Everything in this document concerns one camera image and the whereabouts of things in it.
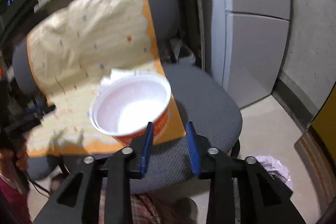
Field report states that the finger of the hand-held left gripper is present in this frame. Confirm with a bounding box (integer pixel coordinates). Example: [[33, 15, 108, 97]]
[[24, 104, 57, 120]]

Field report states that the person's patterned trouser leg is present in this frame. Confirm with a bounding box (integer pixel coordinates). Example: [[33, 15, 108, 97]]
[[101, 185, 169, 224]]

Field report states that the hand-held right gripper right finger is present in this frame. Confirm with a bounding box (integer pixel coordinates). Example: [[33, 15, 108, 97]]
[[184, 122, 306, 224]]

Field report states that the grey metal cabinet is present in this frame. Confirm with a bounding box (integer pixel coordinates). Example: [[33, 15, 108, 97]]
[[210, 0, 292, 109]]

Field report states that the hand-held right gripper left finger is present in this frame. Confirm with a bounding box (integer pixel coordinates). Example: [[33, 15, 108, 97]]
[[33, 122, 154, 224]]

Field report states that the yellow door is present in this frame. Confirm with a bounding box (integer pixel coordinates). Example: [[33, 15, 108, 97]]
[[312, 92, 336, 151]]

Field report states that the black cable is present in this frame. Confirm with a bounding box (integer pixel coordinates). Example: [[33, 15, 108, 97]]
[[24, 168, 52, 199]]

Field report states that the dark slipper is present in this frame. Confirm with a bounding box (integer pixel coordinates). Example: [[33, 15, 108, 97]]
[[168, 197, 198, 224]]

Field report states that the orange instant noodle cup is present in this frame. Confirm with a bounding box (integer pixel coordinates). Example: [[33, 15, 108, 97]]
[[89, 73, 173, 146]]

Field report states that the yellow striped blanket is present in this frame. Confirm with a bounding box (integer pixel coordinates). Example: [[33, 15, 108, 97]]
[[26, 0, 186, 158]]

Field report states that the trash bin with pale bag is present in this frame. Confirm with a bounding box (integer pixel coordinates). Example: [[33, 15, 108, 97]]
[[256, 155, 294, 191]]

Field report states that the person's left forearm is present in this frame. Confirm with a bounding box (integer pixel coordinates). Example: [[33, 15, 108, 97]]
[[0, 174, 31, 224]]

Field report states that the striped door threshold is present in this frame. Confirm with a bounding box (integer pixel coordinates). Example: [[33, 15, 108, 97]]
[[294, 131, 336, 191]]

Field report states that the crumpled white paper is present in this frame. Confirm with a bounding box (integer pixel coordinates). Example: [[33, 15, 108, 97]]
[[98, 68, 148, 95]]

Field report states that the person's left hand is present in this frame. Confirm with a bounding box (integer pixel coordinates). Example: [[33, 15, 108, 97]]
[[14, 145, 30, 171]]

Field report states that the grey office chair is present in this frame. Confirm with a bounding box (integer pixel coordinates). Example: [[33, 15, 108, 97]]
[[12, 0, 243, 194]]

